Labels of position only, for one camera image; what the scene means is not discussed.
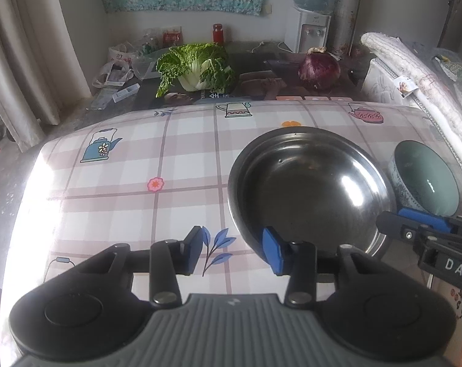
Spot green floral pillow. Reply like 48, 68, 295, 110
433, 48, 462, 81

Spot red box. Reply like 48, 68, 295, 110
163, 27, 183, 46

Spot white water dispenser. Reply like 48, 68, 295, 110
284, 8, 332, 54

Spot clear plastic bags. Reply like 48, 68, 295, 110
134, 28, 167, 79

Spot green ceramic bowl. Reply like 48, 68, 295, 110
387, 140, 461, 217

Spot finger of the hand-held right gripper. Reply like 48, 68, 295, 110
398, 207, 462, 234
376, 210, 426, 242

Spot beige curtain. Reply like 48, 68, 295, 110
0, 0, 92, 154

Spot white folded quilt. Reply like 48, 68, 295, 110
360, 32, 462, 150

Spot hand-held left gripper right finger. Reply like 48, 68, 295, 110
262, 226, 415, 308

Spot deep steel bowl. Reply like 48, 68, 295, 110
227, 126, 398, 258

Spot rolled patterned mat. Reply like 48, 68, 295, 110
328, 0, 365, 57

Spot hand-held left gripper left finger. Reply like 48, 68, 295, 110
44, 225, 205, 308

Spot napa cabbage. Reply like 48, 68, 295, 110
155, 43, 236, 98

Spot small white box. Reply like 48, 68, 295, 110
112, 83, 141, 103

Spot red onion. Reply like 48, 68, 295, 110
298, 46, 341, 91

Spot white printed storage box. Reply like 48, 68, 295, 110
363, 59, 407, 100

